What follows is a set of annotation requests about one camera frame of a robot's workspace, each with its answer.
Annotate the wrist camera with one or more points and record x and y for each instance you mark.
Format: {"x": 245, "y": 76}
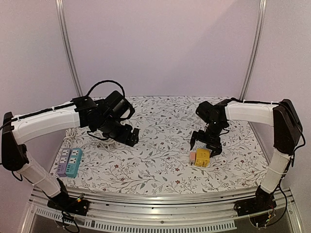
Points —
{"x": 203, "y": 111}
{"x": 120, "y": 107}

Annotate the pink plug adapter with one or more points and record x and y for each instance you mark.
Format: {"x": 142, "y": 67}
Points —
{"x": 192, "y": 158}

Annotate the aluminium front rail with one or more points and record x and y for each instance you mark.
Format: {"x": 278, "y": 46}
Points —
{"x": 182, "y": 213}

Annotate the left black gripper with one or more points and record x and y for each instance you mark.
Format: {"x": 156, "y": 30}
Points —
{"x": 124, "y": 139}

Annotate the yellow cube socket adapter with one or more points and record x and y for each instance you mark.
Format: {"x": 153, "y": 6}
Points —
{"x": 202, "y": 157}

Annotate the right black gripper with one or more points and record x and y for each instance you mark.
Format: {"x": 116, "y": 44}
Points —
{"x": 207, "y": 139}

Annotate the purple power strip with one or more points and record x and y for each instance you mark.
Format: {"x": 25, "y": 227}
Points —
{"x": 62, "y": 165}

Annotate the aluminium post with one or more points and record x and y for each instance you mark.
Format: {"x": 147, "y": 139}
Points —
{"x": 255, "y": 48}
{"x": 67, "y": 46}

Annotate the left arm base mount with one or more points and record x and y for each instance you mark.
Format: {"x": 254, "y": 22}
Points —
{"x": 64, "y": 202}

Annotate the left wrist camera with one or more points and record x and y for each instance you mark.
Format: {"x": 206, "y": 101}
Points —
{"x": 120, "y": 107}

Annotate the right aluminium post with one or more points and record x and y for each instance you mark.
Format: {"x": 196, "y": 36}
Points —
{"x": 255, "y": 48}

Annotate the left aluminium post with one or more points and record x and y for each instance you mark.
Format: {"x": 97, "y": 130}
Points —
{"x": 67, "y": 46}

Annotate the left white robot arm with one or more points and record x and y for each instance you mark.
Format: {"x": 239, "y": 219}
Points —
{"x": 103, "y": 115}

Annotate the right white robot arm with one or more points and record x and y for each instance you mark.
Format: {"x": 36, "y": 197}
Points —
{"x": 288, "y": 131}

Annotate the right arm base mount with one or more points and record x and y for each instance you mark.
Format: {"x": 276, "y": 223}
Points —
{"x": 254, "y": 205}

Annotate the floral tablecloth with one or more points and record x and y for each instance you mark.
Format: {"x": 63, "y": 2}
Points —
{"x": 159, "y": 163}

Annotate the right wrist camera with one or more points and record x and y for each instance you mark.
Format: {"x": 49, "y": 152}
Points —
{"x": 203, "y": 111}

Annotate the teal power strip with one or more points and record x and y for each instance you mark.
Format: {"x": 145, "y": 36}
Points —
{"x": 73, "y": 163}

